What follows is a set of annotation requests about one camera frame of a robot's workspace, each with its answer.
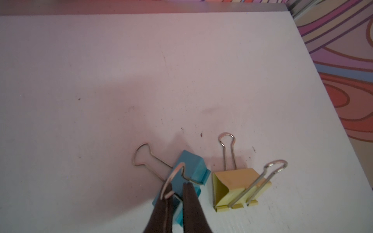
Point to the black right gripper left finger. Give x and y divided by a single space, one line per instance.
161 219

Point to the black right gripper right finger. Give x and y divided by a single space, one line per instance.
194 220

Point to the yellow binder clip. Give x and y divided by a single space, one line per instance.
238 188

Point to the teal binder clip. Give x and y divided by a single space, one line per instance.
195 171

